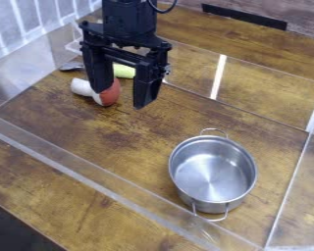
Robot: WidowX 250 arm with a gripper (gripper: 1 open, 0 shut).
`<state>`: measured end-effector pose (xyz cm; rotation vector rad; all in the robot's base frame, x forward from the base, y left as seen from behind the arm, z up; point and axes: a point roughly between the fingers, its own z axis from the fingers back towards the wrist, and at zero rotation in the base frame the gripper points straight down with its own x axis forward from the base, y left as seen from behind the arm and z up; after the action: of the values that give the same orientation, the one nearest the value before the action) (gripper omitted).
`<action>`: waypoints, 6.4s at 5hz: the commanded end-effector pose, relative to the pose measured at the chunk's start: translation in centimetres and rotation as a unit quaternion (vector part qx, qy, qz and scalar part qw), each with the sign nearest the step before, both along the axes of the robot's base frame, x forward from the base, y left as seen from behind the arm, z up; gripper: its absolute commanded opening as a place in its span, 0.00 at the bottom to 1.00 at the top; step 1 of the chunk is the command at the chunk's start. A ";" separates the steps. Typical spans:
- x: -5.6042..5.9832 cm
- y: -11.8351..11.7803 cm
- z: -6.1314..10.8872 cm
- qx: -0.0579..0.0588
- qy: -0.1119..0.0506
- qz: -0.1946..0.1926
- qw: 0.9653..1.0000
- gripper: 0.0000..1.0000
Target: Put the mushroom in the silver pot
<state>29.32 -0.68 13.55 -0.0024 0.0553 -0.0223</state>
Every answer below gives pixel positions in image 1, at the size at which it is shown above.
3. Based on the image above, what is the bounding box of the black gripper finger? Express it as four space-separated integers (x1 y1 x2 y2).
81 45 113 93
133 63 168 109

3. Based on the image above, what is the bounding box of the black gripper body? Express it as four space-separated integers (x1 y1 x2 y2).
80 21 171 70

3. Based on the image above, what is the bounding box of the red and white toy mushroom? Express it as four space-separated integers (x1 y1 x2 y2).
70 77 120 107

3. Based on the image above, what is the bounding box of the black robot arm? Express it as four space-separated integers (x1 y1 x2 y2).
80 0 171 109

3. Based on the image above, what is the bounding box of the yellow-handled spoon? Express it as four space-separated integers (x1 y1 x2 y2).
58 61 136 79

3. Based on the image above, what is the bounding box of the clear acrylic triangle bracket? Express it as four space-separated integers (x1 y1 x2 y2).
64 22 84 56

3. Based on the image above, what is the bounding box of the black cable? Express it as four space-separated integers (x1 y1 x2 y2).
147 0 179 15

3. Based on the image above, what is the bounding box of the silver pot with handles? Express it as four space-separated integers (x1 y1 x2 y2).
168 127 258 222

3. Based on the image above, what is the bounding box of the clear acrylic enclosure wall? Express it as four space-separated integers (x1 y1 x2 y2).
0 118 314 251

